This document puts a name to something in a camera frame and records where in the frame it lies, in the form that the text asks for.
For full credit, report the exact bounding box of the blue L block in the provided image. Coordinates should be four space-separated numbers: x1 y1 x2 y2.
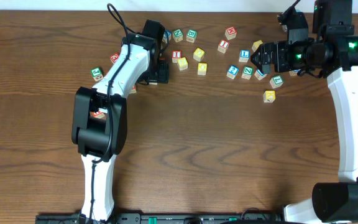
239 50 250 63

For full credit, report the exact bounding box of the yellow o block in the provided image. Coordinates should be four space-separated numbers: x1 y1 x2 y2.
193 48 205 62
197 63 208 75

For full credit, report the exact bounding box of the yellow C block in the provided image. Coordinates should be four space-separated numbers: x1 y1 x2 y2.
177 57 188 71

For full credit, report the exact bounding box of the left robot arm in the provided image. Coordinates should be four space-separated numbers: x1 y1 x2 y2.
71 20 169 223

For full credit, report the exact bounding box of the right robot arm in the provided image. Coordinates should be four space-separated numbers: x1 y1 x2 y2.
250 0 358 223

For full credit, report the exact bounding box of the blue X block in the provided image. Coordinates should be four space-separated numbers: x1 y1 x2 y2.
163 30 172 44

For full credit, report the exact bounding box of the yellow ball picture block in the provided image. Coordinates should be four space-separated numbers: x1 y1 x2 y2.
252 40 263 52

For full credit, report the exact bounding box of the blue 5 block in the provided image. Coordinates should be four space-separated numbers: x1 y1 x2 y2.
254 69 266 80

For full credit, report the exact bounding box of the green N block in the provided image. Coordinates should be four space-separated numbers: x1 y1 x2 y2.
172 29 183 42

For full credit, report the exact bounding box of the green 7 block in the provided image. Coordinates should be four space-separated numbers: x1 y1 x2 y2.
269 75 284 89

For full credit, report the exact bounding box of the green Z block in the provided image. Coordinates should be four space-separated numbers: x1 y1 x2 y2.
241 66 254 80

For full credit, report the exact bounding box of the blue D block lower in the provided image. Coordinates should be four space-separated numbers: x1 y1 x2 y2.
289 70 299 76

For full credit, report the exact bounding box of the red I block left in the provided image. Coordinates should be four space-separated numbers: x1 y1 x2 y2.
172 50 181 63

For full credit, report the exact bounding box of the red i block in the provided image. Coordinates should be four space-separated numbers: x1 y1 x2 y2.
218 40 229 54
172 50 181 63

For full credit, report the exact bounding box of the green B block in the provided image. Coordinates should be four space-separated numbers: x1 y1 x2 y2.
186 29 198 43

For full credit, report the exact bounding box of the blue 2 block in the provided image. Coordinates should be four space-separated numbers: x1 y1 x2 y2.
226 65 239 80

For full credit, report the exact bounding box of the yellow K block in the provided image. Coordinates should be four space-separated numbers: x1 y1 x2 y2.
263 90 276 103

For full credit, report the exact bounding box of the red W block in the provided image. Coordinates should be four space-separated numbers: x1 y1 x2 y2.
225 26 237 40

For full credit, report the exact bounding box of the red I block right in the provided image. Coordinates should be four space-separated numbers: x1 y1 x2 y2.
218 40 229 54

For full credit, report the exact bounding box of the red E block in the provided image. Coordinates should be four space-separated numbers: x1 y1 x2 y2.
110 53 120 64

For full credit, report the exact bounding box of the red A block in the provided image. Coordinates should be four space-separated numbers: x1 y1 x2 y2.
130 85 137 94

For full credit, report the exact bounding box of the green J block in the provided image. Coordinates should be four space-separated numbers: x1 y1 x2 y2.
91 67 104 82

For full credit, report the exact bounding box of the red U block lower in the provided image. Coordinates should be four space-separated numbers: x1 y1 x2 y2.
90 111 106 119

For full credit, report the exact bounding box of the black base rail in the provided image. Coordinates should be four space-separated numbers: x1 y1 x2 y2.
35 210 284 224

